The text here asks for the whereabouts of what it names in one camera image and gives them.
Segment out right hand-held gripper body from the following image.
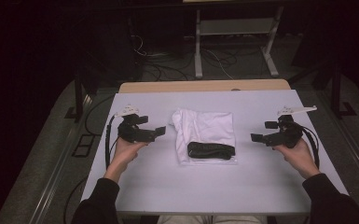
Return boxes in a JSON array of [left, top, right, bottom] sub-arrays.
[[265, 105, 319, 149]]

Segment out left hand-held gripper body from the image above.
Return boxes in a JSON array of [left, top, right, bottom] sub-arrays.
[[115, 105, 157, 144]]

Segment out white shorts with black waistband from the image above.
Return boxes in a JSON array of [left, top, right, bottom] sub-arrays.
[[171, 107, 239, 166]]

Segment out person's right hand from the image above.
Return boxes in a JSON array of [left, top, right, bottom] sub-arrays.
[[272, 138, 321, 180]]

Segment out person's left hand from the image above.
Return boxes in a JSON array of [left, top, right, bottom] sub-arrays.
[[103, 136, 150, 184]]

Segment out wooden table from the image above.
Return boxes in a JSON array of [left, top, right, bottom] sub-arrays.
[[118, 78, 292, 94]]

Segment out black metal stand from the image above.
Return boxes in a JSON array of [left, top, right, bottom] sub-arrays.
[[64, 71, 99, 123], [292, 60, 358, 119]]

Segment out white metal stand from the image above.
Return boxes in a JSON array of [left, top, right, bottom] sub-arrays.
[[194, 5, 285, 79]]

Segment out person's legs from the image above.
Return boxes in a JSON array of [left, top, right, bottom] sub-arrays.
[[157, 214, 269, 224]]

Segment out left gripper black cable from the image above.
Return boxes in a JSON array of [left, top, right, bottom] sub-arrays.
[[104, 115, 120, 171]]

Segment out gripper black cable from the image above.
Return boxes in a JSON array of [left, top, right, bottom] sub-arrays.
[[299, 125, 321, 171], [104, 115, 120, 171]]

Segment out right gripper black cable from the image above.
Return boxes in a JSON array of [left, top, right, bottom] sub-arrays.
[[299, 125, 321, 171]]

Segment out black floor cable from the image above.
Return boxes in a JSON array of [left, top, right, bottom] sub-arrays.
[[62, 176, 90, 224], [83, 94, 116, 136]]

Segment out tangle of black floor cables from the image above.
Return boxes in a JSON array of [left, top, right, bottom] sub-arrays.
[[143, 49, 262, 82]]

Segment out thin white cable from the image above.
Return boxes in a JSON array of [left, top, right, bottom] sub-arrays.
[[131, 35, 147, 58]]

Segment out metal floor rail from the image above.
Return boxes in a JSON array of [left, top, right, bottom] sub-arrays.
[[316, 90, 359, 188], [27, 92, 94, 224]]

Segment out white floor cable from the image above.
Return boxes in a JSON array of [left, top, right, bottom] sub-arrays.
[[201, 48, 235, 80]]

